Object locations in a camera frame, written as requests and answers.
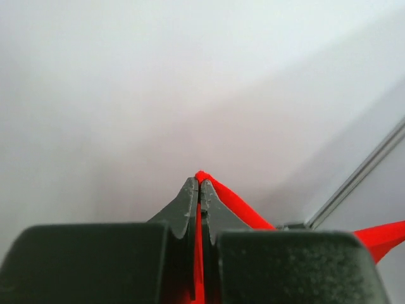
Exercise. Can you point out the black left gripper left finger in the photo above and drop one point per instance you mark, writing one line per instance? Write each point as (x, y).
(132, 262)

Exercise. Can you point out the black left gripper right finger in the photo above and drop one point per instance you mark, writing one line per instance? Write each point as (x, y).
(284, 266)

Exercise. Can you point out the red t shirt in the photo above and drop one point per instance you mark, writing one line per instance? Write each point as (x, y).
(234, 202)

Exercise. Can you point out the right aluminium corner post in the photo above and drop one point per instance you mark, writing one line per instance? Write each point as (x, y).
(389, 143)

